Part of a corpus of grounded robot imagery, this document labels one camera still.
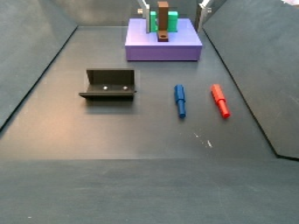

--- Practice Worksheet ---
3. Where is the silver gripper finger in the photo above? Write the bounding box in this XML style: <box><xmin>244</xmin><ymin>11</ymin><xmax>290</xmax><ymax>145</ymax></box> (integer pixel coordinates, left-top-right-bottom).
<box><xmin>194</xmin><ymin>0</ymin><xmax>213</xmax><ymax>31</ymax></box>
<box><xmin>136</xmin><ymin>0</ymin><xmax>150</xmax><ymax>32</ymax></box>

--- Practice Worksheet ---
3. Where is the blue peg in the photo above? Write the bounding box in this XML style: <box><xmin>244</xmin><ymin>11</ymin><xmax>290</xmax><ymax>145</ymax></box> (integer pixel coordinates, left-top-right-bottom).
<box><xmin>173</xmin><ymin>84</ymin><xmax>185</xmax><ymax>118</ymax></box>

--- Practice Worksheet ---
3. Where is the black angle fixture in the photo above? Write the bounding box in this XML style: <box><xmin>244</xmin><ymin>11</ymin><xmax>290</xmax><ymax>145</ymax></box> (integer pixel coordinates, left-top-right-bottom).
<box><xmin>78</xmin><ymin>68</ymin><xmax>136</xmax><ymax>99</ymax></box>

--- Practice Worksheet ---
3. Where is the green U-shaped block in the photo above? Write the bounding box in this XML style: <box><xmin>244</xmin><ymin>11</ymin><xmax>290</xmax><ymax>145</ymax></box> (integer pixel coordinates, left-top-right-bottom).
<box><xmin>149</xmin><ymin>10</ymin><xmax>178</xmax><ymax>32</ymax></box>

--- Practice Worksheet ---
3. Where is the brown T-shaped block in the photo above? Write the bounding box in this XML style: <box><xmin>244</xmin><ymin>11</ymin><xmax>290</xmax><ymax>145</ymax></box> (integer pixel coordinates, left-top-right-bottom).
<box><xmin>156</xmin><ymin>1</ymin><xmax>168</xmax><ymax>42</ymax></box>

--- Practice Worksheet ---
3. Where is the purple base block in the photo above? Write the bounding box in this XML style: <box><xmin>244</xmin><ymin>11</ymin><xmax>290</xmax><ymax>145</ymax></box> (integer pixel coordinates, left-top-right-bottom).
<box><xmin>125</xmin><ymin>18</ymin><xmax>201</xmax><ymax>61</ymax></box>

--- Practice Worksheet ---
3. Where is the red peg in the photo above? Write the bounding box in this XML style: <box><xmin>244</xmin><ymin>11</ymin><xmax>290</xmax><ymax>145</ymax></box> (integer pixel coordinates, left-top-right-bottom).
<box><xmin>209</xmin><ymin>84</ymin><xmax>229</xmax><ymax>119</ymax></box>

